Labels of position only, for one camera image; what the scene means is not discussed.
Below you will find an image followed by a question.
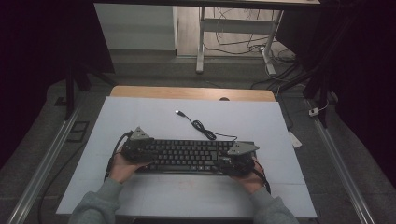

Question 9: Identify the hand-held gripper cable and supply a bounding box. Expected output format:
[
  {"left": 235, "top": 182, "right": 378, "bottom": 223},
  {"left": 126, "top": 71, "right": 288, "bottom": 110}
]
[
  {"left": 104, "top": 130, "right": 134, "bottom": 182},
  {"left": 250, "top": 157, "right": 272, "bottom": 195}
]

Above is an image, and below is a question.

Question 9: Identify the right hand-held gripper cable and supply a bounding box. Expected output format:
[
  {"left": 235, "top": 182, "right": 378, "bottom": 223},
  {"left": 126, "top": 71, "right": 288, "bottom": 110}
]
[{"left": 250, "top": 157, "right": 272, "bottom": 195}]

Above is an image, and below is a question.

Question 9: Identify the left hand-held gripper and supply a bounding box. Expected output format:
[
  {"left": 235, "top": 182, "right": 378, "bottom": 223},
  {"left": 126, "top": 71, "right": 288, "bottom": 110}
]
[{"left": 120, "top": 126, "right": 156, "bottom": 164}]

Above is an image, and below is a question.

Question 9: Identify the pale grey cabinet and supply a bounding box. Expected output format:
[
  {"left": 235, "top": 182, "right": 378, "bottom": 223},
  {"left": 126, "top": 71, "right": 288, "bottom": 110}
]
[{"left": 93, "top": 3, "right": 178, "bottom": 51}]

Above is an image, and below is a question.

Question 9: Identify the black floor plate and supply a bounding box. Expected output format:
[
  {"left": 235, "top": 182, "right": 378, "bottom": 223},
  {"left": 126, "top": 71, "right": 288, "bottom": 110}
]
[{"left": 65, "top": 120, "right": 91, "bottom": 144}]

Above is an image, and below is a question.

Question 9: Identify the dark curtain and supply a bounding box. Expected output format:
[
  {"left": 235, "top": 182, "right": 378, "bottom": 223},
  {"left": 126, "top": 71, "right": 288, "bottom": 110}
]
[
  {"left": 275, "top": 0, "right": 396, "bottom": 190},
  {"left": 0, "top": 0, "right": 115, "bottom": 171}
]

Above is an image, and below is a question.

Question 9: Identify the white desk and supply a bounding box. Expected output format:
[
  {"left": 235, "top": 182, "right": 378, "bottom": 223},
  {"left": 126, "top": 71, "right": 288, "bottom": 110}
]
[{"left": 92, "top": 0, "right": 321, "bottom": 76}]

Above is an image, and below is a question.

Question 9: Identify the black metal stand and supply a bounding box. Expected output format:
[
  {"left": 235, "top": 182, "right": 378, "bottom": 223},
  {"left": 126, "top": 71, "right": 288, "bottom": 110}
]
[
  {"left": 302, "top": 60, "right": 332, "bottom": 129},
  {"left": 54, "top": 60, "right": 117, "bottom": 121}
]

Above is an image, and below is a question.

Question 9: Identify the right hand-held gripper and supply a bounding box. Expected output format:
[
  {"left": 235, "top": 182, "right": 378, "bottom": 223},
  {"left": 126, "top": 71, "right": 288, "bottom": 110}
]
[{"left": 217, "top": 141, "right": 261, "bottom": 179}]

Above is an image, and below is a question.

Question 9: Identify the tangle of thin floor cables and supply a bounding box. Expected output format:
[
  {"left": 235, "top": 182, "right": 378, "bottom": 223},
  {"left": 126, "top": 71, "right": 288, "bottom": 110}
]
[{"left": 204, "top": 7, "right": 297, "bottom": 64}]

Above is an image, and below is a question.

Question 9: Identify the person's left hand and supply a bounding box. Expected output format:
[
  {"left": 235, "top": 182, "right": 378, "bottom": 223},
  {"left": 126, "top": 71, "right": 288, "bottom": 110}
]
[{"left": 107, "top": 151, "right": 151, "bottom": 185}]

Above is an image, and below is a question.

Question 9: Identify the black keyboard cable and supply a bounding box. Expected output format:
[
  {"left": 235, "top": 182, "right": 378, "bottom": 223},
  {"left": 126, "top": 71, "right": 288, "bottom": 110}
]
[{"left": 175, "top": 109, "right": 238, "bottom": 143}]

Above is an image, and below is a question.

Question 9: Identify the long black floor cable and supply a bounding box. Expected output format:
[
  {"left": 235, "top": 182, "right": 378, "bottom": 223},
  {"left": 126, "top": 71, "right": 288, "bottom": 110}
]
[{"left": 36, "top": 140, "right": 90, "bottom": 224}]

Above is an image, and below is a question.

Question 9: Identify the black computer keyboard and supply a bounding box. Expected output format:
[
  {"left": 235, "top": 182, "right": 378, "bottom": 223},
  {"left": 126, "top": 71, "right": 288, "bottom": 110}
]
[{"left": 134, "top": 138, "right": 260, "bottom": 175}]

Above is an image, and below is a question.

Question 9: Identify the aluminium floor rail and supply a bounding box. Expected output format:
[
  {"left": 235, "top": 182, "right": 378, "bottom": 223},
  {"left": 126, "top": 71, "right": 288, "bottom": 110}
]
[
  {"left": 305, "top": 98, "right": 376, "bottom": 224},
  {"left": 6, "top": 92, "right": 86, "bottom": 224}
]

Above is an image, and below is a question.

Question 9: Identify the white paper slip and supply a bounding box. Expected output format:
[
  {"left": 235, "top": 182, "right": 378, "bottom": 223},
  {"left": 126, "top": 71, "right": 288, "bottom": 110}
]
[{"left": 287, "top": 130, "right": 304, "bottom": 149}]

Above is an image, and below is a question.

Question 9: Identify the left hand-held gripper cable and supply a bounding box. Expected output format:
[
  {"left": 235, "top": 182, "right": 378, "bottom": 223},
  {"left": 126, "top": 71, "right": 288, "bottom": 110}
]
[{"left": 104, "top": 130, "right": 134, "bottom": 182}]

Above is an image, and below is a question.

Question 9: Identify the person's right hand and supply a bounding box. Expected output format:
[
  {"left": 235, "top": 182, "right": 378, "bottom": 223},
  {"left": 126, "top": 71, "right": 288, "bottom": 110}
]
[{"left": 231, "top": 167, "right": 266, "bottom": 196}]

